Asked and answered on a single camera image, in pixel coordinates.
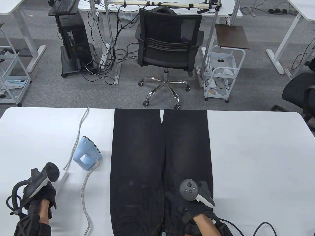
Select person's left hand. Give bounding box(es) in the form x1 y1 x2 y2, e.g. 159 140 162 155
22 183 57 219

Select black trousers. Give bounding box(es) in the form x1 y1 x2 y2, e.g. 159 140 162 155
110 108 213 236

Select white metal utility cart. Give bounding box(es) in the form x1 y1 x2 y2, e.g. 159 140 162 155
203 45 246 103
0 23 32 107

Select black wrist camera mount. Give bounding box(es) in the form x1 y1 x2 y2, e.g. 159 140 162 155
14 213 52 236
214 218 233 236

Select grey white controller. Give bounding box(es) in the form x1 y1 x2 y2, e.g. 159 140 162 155
26 162 60 198
180 179 215 208

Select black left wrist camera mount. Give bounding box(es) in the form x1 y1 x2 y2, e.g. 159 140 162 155
14 213 52 236

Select white table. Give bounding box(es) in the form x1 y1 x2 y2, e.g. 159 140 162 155
0 107 315 236

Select black mesh office chair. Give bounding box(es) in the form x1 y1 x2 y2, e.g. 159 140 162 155
135 6 205 110

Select light blue electric iron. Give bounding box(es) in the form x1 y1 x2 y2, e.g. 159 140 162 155
73 136 102 170

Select grey white right controller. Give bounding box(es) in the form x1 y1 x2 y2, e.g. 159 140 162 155
180 179 215 208

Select black padded chair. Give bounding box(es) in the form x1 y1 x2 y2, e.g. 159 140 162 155
271 73 315 133

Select person's right hand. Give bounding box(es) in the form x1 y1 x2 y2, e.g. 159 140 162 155
165 181 217 223

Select tangle of black floor cables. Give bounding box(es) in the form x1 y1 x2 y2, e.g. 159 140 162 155
82 5 139 85

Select person's left forearm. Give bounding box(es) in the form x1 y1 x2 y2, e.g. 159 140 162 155
38 199 52 225

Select white power strip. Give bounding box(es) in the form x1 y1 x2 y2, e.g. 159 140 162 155
52 170 69 190

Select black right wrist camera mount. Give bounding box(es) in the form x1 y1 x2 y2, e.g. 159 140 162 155
214 218 233 236

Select braided iron cord with plug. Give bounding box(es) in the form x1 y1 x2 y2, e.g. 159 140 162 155
81 161 101 236

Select black computer tower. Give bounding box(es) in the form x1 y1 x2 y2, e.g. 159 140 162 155
60 17 93 70

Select dark brown wooden board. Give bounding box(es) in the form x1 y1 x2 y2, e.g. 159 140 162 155
215 24 251 50

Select white desk with slanted legs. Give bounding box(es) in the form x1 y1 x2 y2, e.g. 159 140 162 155
266 0 315 79

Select grey power strip cable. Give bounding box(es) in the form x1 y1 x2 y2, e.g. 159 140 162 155
63 107 90 170

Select long white desk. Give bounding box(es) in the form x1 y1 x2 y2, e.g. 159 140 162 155
78 0 243 26

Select grey white left controller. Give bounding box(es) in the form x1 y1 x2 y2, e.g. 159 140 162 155
26 162 60 198

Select black rolling computer stand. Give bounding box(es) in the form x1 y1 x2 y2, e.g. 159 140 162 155
48 0 102 78

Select black keyboard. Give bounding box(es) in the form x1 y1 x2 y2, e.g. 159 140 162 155
55 0 77 13

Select white desk with panel legs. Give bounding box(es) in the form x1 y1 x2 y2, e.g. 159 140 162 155
0 0 47 73

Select person's right forearm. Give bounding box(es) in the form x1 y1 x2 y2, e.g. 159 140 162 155
193 213 220 236

